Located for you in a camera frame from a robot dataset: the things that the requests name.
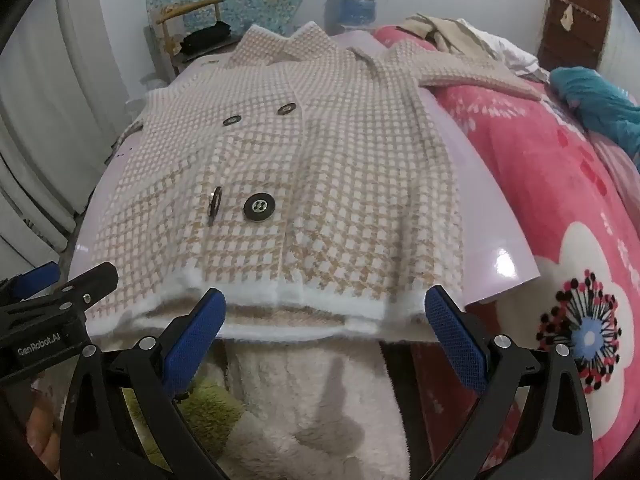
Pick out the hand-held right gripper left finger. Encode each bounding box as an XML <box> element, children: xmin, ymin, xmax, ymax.
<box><xmin>60</xmin><ymin>287</ymin><xmax>228</xmax><ymax>480</ymax></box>

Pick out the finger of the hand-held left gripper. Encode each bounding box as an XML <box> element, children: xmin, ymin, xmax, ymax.
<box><xmin>20</xmin><ymin>261</ymin><xmax>120</xmax><ymax>321</ymax></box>
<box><xmin>0</xmin><ymin>261</ymin><xmax>60</xmax><ymax>306</ymax></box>

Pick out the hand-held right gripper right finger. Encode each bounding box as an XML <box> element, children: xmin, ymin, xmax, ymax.
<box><xmin>422</xmin><ymin>284</ymin><xmax>596</xmax><ymax>480</ymax></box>

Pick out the beige white checkered blanket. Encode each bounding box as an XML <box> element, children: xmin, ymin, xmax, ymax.
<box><xmin>82</xmin><ymin>22</ymin><xmax>546</xmax><ymax>346</ymax></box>

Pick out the beige clothes pile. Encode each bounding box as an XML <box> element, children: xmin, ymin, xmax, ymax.
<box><xmin>400</xmin><ymin>14</ymin><xmax>501</xmax><ymax>56</ymax></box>

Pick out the person's left hand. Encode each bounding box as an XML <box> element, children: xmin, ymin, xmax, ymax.
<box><xmin>27</xmin><ymin>400</ymin><xmax>66</xmax><ymax>468</ymax></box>

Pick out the green fluffy cloth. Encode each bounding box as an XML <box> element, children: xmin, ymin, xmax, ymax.
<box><xmin>122</xmin><ymin>380</ymin><xmax>246</xmax><ymax>461</ymax></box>

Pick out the glossy pink mat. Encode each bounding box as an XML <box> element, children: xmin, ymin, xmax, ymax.
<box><xmin>67</xmin><ymin>30</ymin><xmax>543</xmax><ymax>311</ymax></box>

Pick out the white curtain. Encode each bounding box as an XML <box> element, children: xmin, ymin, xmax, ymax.
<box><xmin>0</xmin><ymin>0</ymin><xmax>151</xmax><ymax>271</ymax></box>

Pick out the pink floral blanket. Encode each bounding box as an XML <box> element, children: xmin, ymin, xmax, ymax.
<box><xmin>372</xmin><ymin>25</ymin><xmax>640</xmax><ymax>480</ymax></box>

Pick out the black bag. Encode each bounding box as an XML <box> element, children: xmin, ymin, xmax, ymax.
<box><xmin>179</xmin><ymin>24</ymin><xmax>236</xmax><ymax>56</ymax></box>

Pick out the wooden chair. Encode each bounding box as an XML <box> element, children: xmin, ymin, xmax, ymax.
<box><xmin>155</xmin><ymin>0</ymin><xmax>236</xmax><ymax>78</ymax></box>

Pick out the white crumpled cloth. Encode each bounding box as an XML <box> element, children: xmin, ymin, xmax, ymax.
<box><xmin>455</xmin><ymin>19</ymin><xmax>543</xmax><ymax>78</ymax></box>

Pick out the brown door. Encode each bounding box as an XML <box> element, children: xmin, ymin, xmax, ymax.
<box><xmin>537</xmin><ymin>0</ymin><xmax>613</xmax><ymax>73</ymax></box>

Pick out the blue water bottle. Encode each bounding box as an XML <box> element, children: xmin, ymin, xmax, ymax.
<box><xmin>339</xmin><ymin>0</ymin><xmax>378</xmax><ymax>28</ymax></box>

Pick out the door hook rack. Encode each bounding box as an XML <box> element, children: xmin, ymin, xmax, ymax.
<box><xmin>557</xmin><ymin>0</ymin><xmax>601</xmax><ymax>23</ymax></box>

